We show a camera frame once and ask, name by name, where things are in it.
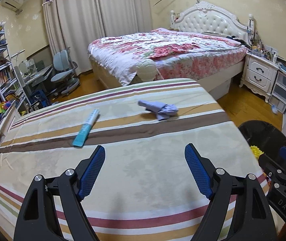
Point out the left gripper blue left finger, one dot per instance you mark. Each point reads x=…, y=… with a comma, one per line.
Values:
x=88, y=171

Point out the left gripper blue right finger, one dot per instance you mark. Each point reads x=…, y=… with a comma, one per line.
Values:
x=202, y=170

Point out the black lined trash bin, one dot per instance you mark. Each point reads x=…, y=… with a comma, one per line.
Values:
x=266, y=137

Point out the teal white toothpaste tube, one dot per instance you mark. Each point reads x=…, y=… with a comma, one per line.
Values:
x=81, y=137

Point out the yellow foam fruit net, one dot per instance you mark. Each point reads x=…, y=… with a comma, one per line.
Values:
x=256, y=151

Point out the striped beige bed cover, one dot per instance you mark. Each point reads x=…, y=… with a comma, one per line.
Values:
x=145, y=190

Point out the clear plastic drawer unit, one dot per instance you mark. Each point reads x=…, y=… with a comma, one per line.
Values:
x=278, y=96

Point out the crumpled lavender cloth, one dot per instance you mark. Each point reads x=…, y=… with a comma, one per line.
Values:
x=161, y=110

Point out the white nightstand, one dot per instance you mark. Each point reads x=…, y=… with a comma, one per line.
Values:
x=259, y=75

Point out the light blue desk chair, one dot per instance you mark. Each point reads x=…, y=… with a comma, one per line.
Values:
x=65, y=76

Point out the study desk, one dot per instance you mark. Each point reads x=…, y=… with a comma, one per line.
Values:
x=29, y=77

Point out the floral pink bedspread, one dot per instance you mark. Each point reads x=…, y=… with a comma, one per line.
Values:
x=162, y=54

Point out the white tufted headboard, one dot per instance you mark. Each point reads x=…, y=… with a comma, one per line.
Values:
x=205, y=17

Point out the beige curtains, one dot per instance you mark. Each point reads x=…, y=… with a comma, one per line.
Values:
x=74, y=24

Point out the white air conditioner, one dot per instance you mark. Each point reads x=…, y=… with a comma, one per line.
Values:
x=12, y=4

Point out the white bed frame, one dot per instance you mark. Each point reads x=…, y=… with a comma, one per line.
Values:
x=217, y=85

